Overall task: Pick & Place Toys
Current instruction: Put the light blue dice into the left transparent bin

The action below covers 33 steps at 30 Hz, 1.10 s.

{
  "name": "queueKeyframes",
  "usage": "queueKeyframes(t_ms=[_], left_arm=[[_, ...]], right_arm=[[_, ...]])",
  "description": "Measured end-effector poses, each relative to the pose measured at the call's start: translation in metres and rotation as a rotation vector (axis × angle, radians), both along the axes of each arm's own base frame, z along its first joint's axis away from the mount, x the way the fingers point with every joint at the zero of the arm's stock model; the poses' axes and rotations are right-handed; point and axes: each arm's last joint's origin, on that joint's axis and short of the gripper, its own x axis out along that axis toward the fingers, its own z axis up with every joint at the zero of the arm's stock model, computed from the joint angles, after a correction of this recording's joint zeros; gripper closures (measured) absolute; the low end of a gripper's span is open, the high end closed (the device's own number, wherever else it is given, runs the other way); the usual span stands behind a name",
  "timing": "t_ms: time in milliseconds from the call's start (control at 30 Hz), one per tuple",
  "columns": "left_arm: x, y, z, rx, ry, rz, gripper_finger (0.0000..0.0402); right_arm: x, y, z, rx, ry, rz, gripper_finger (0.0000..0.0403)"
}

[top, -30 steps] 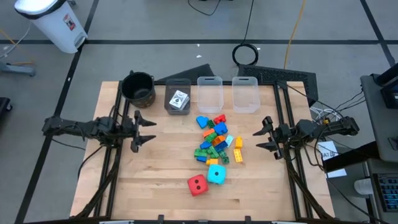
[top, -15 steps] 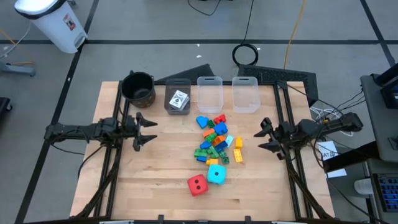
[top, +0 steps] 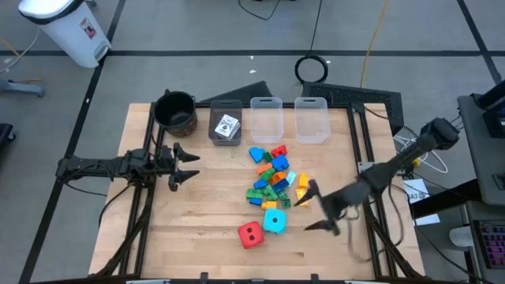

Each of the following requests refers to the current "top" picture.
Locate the large blue toy block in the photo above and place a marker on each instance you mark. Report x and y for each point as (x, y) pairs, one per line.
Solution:
(279, 163)

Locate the white trash bin black lid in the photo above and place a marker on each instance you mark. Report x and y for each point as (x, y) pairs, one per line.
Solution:
(67, 35)

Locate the blank white paper sheet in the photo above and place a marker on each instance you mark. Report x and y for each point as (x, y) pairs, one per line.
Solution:
(428, 219)

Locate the grey desk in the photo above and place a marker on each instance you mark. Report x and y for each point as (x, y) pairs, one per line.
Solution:
(473, 158)

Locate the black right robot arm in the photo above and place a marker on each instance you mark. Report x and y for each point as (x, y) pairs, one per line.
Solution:
(394, 165)

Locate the grey translucent plastic bin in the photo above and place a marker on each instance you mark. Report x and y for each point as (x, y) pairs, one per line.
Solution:
(225, 107)

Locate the black printed card pack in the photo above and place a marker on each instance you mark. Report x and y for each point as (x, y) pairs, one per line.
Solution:
(227, 125)

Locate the clear plastic bin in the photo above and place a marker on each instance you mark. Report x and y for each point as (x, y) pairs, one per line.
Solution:
(311, 122)
(266, 122)

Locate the black device on desk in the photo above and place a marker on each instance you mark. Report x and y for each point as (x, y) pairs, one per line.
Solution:
(495, 118)

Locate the small yellow toy block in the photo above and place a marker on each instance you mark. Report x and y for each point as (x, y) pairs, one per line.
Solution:
(269, 204)

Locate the small blue toy brick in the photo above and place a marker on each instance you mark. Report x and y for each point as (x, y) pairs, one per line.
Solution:
(255, 201)

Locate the green toy brick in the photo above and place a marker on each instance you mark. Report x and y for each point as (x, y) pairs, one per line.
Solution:
(271, 193)
(268, 174)
(254, 193)

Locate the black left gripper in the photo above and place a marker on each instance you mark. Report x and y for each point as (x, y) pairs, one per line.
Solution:
(165, 165)

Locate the printed white paper sheet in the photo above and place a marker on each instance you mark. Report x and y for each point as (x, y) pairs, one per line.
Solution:
(416, 191)

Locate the long dark green brick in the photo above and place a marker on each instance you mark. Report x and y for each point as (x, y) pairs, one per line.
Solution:
(284, 199)

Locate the light cyan toy block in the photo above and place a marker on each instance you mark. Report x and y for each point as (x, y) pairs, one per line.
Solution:
(291, 178)

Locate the grey chair base leg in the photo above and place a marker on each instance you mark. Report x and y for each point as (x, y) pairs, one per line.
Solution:
(23, 88)

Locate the chunky orange toy block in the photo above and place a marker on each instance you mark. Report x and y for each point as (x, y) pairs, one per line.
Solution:
(277, 178)

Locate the black aluminium frame rails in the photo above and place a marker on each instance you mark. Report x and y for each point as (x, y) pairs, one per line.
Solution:
(143, 236)
(371, 236)

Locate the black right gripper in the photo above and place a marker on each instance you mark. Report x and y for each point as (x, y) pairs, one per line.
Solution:
(342, 203)

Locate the small green toy block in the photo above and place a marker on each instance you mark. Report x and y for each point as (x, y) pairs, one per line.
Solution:
(268, 158)

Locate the cyan foam die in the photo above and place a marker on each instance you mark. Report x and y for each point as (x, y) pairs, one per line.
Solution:
(275, 221)

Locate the backlit computer keyboard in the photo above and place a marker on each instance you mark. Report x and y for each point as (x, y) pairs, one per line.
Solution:
(493, 244)

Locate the red foam die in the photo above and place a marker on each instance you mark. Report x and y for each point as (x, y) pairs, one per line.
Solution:
(251, 235)

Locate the blue bordered card pack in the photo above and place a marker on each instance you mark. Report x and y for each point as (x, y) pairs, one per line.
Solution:
(238, 133)

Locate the red toy brick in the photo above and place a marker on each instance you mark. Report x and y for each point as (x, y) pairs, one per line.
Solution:
(279, 151)

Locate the long yellow toy brick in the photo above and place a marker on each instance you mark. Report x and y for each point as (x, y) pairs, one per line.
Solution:
(300, 194)

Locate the black metal pot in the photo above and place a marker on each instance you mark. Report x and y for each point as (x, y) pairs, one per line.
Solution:
(175, 112)

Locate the blue heart-shaped block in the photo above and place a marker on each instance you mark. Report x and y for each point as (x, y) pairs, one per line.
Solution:
(256, 154)

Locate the black triangular panel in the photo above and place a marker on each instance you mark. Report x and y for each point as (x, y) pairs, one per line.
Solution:
(248, 94)

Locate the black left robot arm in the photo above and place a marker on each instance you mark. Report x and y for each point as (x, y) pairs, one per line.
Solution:
(90, 163)

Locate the rounded blue toy block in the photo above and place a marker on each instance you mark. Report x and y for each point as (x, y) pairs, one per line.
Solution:
(261, 184)

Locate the orange toy brick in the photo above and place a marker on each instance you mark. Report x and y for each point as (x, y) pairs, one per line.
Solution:
(264, 169)

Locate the pale grey rounded object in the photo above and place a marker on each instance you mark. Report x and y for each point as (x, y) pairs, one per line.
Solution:
(461, 236)

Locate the black floor object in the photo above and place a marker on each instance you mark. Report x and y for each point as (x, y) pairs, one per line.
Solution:
(4, 136)

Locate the black perforated panel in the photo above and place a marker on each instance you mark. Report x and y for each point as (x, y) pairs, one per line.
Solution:
(355, 94)

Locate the black table clamp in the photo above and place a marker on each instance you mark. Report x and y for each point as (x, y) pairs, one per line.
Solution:
(314, 279)
(204, 278)

